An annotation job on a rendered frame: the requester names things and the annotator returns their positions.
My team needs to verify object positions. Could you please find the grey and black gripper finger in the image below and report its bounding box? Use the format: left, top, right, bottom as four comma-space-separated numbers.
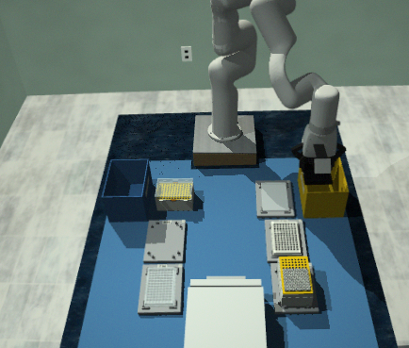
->
291, 142, 307, 172
330, 143, 347, 171

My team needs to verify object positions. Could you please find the blue flat mat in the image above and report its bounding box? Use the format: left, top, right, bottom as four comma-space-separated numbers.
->
77, 157, 379, 348

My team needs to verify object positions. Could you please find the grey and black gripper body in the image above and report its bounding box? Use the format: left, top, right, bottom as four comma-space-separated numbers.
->
302, 124, 337, 157

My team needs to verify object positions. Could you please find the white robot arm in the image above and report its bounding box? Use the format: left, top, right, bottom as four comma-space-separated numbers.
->
208, 0, 340, 142

